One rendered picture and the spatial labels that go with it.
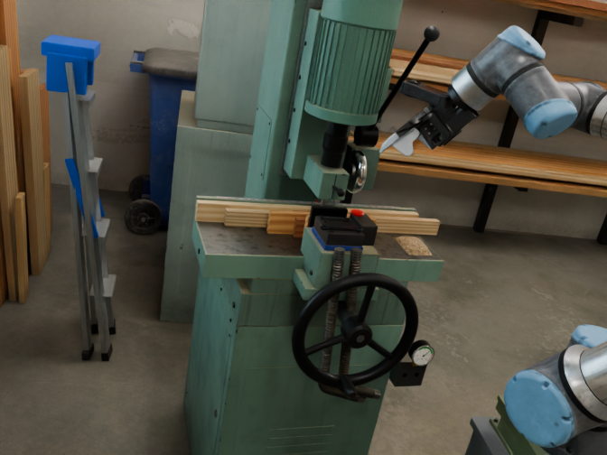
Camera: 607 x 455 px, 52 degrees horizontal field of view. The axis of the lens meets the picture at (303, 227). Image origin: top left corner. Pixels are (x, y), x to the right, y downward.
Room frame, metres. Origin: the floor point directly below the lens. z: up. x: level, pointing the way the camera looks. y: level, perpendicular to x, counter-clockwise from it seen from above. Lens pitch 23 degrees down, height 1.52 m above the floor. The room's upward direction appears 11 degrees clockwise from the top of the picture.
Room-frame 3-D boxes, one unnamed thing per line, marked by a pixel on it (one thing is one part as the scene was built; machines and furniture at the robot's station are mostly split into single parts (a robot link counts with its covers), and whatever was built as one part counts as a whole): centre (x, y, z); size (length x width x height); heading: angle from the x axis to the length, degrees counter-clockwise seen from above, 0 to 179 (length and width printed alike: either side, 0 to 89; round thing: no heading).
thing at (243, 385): (1.60, 0.01, 0.36); 0.58 x 0.45 x 0.71; 20
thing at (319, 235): (1.30, -0.10, 0.99); 0.13 x 0.11 x 0.06; 110
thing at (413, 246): (1.48, -0.29, 0.91); 0.10 x 0.07 x 0.02; 20
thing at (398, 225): (1.50, -0.08, 0.92); 0.59 x 0.02 x 0.04; 110
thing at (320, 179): (1.50, -0.03, 1.03); 0.14 x 0.07 x 0.09; 20
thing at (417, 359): (1.38, -0.35, 0.65); 0.06 x 0.04 x 0.08; 110
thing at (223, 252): (1.38, -0.06, 0.87); 0.61 x 0.30 x 0.06; 110
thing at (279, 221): (1.44, -0.03, 0.93); 0.26 x 0.01 x 0.06; 110
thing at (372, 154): (1.71, -0.12, 1.02); 0.09 x 0.07 x 0.12; 110
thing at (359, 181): (1.65, -0.11, 1.02); 0.12 x 0.03 x 0.12; 20
